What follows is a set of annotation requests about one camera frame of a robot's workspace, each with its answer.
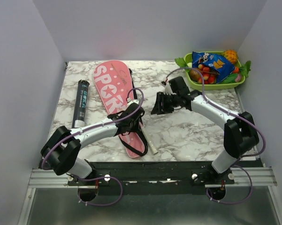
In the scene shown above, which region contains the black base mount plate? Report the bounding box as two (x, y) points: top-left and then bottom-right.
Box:
(68, 161), (234, 195)

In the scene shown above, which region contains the black shuttlecock tube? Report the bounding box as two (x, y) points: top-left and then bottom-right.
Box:
(72, 80), (90, 128)

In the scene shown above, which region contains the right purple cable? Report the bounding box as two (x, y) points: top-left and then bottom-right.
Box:
(161, 66), (267, 160)

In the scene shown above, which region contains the blue chip bag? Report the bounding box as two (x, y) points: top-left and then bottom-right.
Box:
(192, 52), (235, 84)

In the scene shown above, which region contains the toy kiwi fruit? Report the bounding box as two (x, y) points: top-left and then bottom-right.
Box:
(189, 68), (201, 82)

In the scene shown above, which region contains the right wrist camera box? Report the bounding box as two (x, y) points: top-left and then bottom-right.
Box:
(161, 79), (175, 95)

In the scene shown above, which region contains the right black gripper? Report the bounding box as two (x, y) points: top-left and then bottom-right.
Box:
(150, 91), (179, 115)

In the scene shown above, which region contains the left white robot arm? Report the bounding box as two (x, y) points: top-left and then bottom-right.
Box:
(41, 102), (145, 185)

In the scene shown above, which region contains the pink badminton racket front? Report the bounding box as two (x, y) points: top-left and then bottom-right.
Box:
(140, 123), (158, 155)

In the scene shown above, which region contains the aluminium rail frame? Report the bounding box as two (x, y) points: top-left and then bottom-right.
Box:
(28, 167), (277, 189)

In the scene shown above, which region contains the green leafy toy vegetable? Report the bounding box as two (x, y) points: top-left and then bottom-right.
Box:
(175, 57), (190, 72)

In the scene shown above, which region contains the pink racket cover bag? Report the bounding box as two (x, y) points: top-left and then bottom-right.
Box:
(93, 60), (148, 158)

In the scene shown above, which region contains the toy pineapple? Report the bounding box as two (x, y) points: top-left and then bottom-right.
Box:
(222, 50), (238, 64)

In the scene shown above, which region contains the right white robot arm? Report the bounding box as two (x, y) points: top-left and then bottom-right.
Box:
(151, 77), (259, 184)

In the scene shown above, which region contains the green plastic basket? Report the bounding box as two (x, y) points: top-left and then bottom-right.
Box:
(184, 53), (246, 90)

